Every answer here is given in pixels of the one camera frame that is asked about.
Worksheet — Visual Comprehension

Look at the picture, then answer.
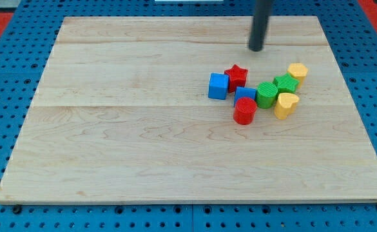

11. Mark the red star block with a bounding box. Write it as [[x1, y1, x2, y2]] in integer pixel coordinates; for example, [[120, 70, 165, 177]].
[[224, 64, 248, 93]]

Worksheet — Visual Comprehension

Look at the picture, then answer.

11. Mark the green star block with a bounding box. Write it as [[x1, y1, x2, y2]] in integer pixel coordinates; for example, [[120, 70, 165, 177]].
[[273, 73, 300, 93]]

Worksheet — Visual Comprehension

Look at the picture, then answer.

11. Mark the blue cube block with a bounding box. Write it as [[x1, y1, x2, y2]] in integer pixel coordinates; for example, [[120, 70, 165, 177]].
[[208, 73, 229, 100]]

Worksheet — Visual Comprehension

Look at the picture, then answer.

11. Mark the blue block behind red cylinder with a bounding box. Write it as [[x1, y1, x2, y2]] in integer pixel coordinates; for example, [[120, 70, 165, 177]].
[[233, 86, 256, 106]]

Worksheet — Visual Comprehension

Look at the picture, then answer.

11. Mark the light wooden board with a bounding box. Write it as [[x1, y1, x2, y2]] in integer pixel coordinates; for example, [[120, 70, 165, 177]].
[[0, 16, 377, 205]]

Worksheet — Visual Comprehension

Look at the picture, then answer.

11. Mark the green cylinder block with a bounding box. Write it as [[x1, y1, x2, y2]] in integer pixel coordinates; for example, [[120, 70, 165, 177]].
[[256, 82, 278, 109]]

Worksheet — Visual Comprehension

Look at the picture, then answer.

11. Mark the yellow heart block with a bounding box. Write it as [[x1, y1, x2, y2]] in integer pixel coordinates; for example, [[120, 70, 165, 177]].
[[274, 93, 300, 120]]

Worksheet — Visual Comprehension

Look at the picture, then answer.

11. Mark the yellow hexagon block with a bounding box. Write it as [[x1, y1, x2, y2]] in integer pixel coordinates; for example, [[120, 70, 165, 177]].
[[287, 63, 309, 88]]

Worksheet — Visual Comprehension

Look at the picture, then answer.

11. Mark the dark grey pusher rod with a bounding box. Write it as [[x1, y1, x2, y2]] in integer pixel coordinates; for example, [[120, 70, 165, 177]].
[[248, 0, 274, 52]]

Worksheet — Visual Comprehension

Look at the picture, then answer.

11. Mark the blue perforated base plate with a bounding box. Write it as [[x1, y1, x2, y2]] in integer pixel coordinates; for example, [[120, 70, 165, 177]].
[[0, 1, 377, 231]]

